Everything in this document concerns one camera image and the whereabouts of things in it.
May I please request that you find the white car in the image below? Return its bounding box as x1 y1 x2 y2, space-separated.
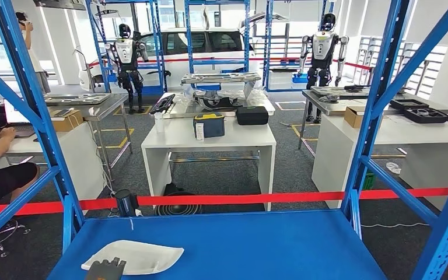
79 27 261 93

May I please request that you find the long grey metal panel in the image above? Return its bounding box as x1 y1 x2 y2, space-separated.
44 93 112 106
180 72 262 85

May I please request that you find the cardboard box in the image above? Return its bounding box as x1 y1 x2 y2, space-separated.
50 109 84 132
344 106 382 129

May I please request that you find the white plastic shell part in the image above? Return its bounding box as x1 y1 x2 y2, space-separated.
80 240 185 276

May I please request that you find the grey metal railing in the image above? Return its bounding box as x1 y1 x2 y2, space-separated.
353 36 448 99

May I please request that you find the white table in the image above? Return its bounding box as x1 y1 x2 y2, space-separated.
141 115 277 212

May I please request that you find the white floor cable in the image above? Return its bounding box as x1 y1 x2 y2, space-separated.
361 222 429 229

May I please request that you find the black carrying case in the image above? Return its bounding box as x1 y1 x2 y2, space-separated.
236 106 270 126

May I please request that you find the blue metal shelf rack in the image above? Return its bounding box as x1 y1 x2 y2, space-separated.
184 0 251 92
262 0 333 93
85 0 167 95
0 0 448 280

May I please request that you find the black plastic-wrapped car part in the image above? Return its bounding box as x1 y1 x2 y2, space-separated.
192 90 248 111

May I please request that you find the green plastic crate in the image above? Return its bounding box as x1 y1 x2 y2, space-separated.
363 171 376 191

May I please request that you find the black round floor device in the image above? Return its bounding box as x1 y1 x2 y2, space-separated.
154 183 204 216

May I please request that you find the person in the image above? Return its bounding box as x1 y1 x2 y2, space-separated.
15 10 51 95
0 127 40 205

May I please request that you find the black moulded tray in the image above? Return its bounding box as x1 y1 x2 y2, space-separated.
403 107 448 124
389 99 429 111
149 93 176 115

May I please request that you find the black and white humanoid robot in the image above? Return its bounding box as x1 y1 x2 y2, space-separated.
297 12 349 124
104 23 149 115

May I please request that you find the blue and yellow tool bag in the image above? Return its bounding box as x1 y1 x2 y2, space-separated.
192 112 226 139

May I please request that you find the white plastic bottle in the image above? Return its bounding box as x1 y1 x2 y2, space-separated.
153 112 165 134

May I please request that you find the white desk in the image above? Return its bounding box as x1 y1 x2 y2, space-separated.
311 115 448 211
0 121 105 200

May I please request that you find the steel workbench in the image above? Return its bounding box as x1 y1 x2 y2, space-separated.
44 92 134 179
162 91 276 118
301 86 448 149

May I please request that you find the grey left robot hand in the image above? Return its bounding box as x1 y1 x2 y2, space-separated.
85 257 127 280

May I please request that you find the open laptop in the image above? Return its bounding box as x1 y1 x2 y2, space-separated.
3 100 36 138

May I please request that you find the black barrier post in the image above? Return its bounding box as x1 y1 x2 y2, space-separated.
114 188 140 217

